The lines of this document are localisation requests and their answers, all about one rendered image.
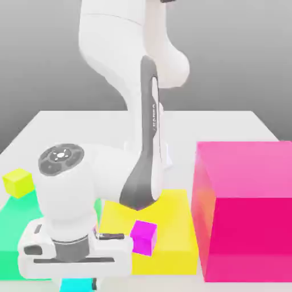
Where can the small yellow-green cube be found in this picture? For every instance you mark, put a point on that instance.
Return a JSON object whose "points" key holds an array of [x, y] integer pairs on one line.
{"points": [[18, 183]]}

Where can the large green box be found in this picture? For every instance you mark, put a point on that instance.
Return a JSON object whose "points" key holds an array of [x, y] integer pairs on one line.
{"points": [[16, 219]]}

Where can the large yellow box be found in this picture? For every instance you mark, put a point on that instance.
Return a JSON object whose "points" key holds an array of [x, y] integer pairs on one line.
{"points": [[173, 228]]}

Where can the small magenta cube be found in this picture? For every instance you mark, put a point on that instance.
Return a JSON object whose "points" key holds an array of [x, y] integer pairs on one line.
{"points": [[143, 237]]}

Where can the large pink box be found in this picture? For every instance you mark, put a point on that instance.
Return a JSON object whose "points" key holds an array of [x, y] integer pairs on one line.
{"points": [[246, 205]]}

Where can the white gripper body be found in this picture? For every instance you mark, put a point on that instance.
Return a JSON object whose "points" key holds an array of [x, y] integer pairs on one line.
{"points": [[107, 267]]}

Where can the small cyan cube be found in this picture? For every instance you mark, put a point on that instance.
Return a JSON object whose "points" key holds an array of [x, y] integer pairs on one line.
{"points": [[76, 285]]}

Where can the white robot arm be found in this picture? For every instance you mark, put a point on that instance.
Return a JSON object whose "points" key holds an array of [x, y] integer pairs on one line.
{"points": [[114, 68]]}

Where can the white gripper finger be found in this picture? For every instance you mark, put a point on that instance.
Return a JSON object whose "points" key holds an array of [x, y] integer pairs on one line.
{"points": [[94, 284]]}

